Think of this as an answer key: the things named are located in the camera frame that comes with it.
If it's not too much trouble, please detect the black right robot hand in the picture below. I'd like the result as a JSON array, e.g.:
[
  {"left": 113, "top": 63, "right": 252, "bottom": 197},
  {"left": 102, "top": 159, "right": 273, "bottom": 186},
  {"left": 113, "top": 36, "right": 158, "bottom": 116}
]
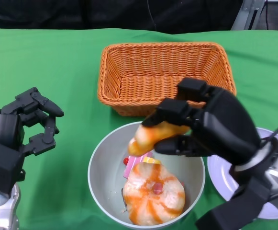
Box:
[{"left": 141, "top": 77, "right": 261, "bottom": 166}]

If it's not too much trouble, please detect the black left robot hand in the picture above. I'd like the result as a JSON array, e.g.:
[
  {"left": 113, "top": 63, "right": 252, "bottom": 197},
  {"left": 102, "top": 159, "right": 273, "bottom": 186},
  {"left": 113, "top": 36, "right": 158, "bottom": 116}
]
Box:
[{"left": 0, "top": 87, "right": 65, "bottom": 195}]

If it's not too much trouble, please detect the small orange striped bread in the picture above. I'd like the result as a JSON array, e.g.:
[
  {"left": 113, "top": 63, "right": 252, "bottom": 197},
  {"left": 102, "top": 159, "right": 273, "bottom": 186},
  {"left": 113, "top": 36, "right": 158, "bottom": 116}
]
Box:
[{"left": 128, "top": 121, "right": 192, "bottom": 156}]

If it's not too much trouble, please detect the grey-green round bowl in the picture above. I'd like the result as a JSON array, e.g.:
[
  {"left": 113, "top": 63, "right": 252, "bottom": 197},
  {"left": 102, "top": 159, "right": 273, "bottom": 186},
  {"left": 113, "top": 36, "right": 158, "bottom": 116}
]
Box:
[{"left": 88, "top": 121, "right": 206, "bottom": 230}]

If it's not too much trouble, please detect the large orange striped bread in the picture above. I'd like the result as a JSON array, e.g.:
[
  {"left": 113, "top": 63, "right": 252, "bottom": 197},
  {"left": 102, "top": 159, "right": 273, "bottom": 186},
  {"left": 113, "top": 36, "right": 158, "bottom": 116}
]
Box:
[{"left": 122, "top": 162, "right": 186, "bottom": 226}]

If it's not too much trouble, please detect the white round plate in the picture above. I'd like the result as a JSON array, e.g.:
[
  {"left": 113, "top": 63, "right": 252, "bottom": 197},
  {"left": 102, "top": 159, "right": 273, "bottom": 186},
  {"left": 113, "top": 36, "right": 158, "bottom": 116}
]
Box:
[{"left": 207, "top": 126, "right": 278, "bottom": 220}]

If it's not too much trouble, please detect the orange wicker basket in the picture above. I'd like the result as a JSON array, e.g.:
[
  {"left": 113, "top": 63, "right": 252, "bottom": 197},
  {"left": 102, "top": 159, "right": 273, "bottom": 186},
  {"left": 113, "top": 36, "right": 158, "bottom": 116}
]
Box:
[{"left": 97, "top": 42, "right": 237, "bottom": 117}]

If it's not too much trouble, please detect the pink layered cake slice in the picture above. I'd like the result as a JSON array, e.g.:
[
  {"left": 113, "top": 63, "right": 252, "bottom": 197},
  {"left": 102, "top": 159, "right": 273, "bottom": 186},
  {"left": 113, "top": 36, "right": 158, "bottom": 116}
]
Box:
[{"left": 123, "top": 154, "right": 162, "bottom": 179}]

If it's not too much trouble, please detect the green tablecloth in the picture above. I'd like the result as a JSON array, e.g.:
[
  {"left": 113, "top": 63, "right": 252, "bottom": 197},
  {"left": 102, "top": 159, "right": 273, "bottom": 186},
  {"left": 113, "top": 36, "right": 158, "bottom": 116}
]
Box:
[{"left": 0, "top": 28, "right": 278, "bottom": 230}]

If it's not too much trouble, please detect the silver metal stand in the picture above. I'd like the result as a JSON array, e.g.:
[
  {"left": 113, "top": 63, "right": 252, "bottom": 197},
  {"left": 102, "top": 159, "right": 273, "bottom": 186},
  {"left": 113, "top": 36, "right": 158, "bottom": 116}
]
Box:
[{"left": 231, "top": 0, "right": 267, "bottom": 31}]

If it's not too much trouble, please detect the black backdrop cloth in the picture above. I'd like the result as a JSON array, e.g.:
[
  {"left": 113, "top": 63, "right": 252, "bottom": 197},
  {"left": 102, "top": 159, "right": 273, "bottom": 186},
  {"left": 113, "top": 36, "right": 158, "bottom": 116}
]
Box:
[{"left": 0, "top": 0, "right": 278, "bottom": 36}]

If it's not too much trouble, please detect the thin black cable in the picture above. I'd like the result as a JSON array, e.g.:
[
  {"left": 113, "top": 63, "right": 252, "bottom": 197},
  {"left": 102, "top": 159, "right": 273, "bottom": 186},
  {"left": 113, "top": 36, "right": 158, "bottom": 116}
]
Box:
[{"left": 264, "top": 6, "right": 270, "bottom": 31}]

